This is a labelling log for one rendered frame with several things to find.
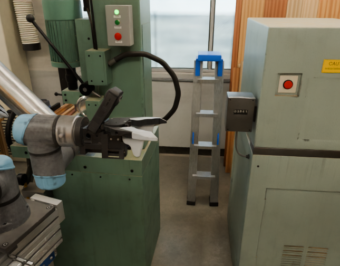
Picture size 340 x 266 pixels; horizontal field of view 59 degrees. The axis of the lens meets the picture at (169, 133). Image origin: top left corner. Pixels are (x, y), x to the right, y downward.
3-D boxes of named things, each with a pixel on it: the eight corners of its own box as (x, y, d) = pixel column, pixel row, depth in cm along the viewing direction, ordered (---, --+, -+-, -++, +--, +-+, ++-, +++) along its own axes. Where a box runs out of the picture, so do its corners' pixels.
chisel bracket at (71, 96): (69, 102, 166) (67, 87, 163) (94, 103, 164) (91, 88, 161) (62, 106, 159) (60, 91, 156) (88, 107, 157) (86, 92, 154)
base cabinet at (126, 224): (83, 220, 225) (70, 132, 196) (160, 228, 217) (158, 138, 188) (53, 269, 184) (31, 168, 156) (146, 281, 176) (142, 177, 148)
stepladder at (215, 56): (187, 195, 255) (191, 50, 219) (217, 197, 253) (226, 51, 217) (186, 206, 240) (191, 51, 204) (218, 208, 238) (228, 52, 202)
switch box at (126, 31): (112, 44, 135) (109, 5, 129) (134, 44, 134) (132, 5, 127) (107, 45, 129) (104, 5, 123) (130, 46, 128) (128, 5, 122)
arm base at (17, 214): (5, 238, 95) (-2, 212, 91) (-30, 226, 100) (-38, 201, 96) (40, 209, 108) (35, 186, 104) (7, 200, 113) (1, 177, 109)
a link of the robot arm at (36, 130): (31, 139, 79) (25, 107, 75) (71, 141, 78) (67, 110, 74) (13, 153, 72) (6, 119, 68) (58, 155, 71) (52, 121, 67)
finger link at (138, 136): (158, 160, 64) (129, 150, 70) (158, 133, 62) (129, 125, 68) (147, 164, 62) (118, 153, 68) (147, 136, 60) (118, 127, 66)
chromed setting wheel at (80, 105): (79, 117, 152) (76, 93, 147) (103, 119, 151) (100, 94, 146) (76, 119, 150) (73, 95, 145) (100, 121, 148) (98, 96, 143)
